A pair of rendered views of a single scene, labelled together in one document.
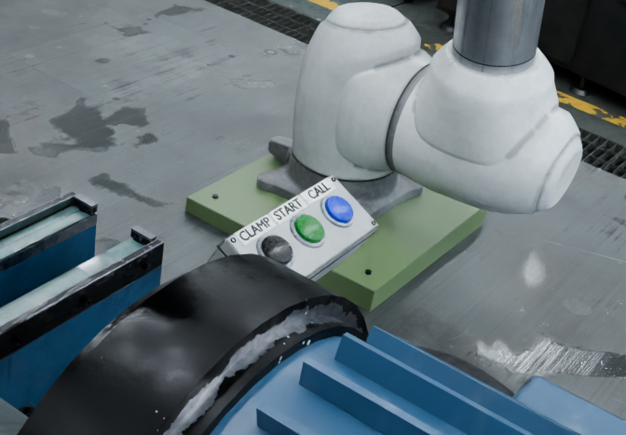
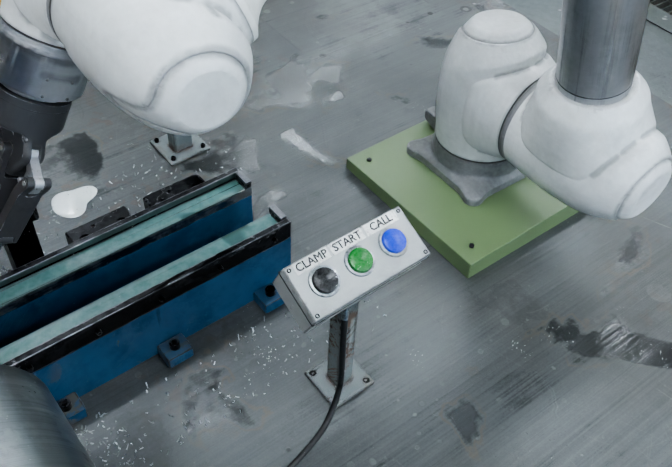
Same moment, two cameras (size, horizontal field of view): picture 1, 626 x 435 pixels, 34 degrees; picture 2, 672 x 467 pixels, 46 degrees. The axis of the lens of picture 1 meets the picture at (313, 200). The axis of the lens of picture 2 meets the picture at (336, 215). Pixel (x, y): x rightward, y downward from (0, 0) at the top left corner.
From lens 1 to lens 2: 0.34 m
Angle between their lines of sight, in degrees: 22
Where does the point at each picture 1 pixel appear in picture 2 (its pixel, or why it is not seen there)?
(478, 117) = (566, 140)
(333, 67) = (461, 72)
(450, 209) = not seen: hidden behind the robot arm
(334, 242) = (382, 271)
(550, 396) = not seen: outside the picture
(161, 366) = not seen: outside the picture
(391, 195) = (514, 172)
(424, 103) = (527, 117)
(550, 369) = (609, 353)
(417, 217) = (534, 194)
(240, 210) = (386, 174)
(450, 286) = (547, 260)
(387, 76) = (504, 85)
